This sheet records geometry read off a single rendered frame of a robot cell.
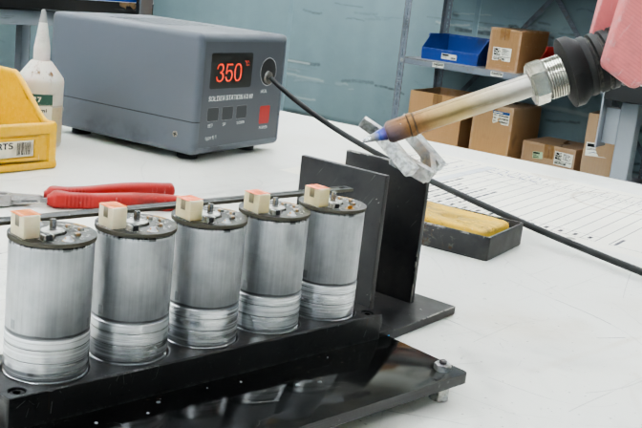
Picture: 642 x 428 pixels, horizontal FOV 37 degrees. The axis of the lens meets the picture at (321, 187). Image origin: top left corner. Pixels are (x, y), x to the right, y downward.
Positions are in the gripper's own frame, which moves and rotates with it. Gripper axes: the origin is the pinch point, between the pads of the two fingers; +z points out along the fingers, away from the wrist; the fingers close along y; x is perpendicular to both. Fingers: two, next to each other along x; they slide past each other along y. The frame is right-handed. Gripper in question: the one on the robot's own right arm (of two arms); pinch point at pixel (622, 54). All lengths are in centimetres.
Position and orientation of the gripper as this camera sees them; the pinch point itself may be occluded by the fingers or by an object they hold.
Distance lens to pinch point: 34.9
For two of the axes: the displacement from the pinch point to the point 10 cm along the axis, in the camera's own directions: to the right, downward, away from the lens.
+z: -5.7, 8.0, 1.8
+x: 8.2, 5.7, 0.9
